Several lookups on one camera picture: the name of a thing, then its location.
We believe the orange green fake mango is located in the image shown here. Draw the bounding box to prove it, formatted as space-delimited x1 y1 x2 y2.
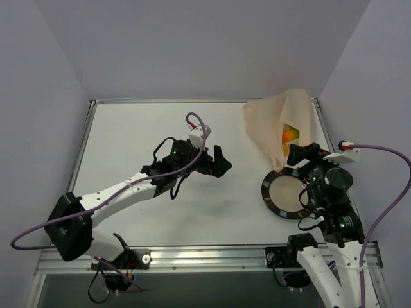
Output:
282 126 299 144

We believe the translucent beige plastic bag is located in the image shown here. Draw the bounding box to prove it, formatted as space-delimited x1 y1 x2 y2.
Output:
242 89 317 171

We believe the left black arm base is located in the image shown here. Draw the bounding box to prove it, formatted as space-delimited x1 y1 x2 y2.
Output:
92 249 152 294

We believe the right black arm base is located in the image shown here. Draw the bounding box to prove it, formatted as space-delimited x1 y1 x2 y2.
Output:
265 246 311 293

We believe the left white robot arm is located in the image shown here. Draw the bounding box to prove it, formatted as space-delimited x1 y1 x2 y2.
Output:
44 140 232 269

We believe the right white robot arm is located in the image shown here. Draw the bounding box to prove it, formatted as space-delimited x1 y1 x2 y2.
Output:
285 143 365 307

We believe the black rimmed white plate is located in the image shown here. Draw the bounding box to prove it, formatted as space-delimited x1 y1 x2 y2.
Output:
261 167 310 220

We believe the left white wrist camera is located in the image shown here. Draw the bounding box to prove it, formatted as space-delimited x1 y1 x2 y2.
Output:
189 125 212 148

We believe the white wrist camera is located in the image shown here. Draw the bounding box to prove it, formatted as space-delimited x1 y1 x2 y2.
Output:
323 140 360 164
189 125 212 148

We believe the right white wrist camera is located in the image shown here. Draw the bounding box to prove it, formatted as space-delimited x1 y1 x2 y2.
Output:
323 140 360 164

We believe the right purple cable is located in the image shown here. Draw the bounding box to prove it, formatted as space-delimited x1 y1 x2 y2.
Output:
353 144 411 308

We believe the aluminium front rail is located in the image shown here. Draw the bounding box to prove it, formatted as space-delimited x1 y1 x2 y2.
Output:
34 242 384 275

